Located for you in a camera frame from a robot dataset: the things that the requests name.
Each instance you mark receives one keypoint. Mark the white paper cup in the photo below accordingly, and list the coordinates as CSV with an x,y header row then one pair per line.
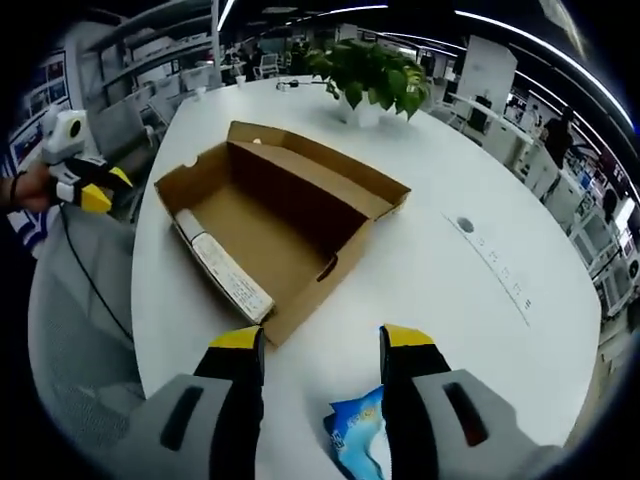
x,y
200,93
240,81

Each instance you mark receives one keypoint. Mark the grey metal shelf rack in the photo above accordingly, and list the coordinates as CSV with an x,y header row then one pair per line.
x,y
150,45

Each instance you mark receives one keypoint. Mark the potted green plant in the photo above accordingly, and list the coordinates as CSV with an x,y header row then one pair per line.
x,y
375,75

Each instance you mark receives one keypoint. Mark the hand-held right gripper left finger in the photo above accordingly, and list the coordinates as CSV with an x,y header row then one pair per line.
x,y
230,400

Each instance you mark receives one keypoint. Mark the brown cardboard shoe box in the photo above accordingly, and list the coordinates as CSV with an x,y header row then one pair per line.
x,y
280,235

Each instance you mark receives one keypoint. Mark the person's left hand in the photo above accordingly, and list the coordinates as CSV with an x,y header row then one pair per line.
x,y
37,187

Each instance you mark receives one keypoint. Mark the blue soft item pack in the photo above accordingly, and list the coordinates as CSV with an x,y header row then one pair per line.
x,y
357,435

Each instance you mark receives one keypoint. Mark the blue white striped shirt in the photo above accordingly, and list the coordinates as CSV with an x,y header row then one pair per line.
x,y
30,230

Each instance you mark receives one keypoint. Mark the small black white device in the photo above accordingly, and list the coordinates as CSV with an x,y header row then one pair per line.
x,y
288,85

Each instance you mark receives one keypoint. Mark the blue white info poster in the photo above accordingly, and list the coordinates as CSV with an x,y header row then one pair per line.
x,y
42,100

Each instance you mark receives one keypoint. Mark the black wristband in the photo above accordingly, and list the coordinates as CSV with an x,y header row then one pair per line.
x,y
15,187

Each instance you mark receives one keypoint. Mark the table power outlet strip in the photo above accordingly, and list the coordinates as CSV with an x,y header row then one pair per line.
x,y
500,275

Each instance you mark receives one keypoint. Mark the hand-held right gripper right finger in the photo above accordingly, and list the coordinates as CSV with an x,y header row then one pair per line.
x,y
410,400

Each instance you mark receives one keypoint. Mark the grey mesh office chair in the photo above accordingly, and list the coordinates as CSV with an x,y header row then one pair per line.
x,y
80,340

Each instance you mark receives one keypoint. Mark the white blue carton box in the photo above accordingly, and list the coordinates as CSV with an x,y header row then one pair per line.
x,y
230,277

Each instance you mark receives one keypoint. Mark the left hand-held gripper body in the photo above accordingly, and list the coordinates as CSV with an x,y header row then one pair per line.
x,y
65,145

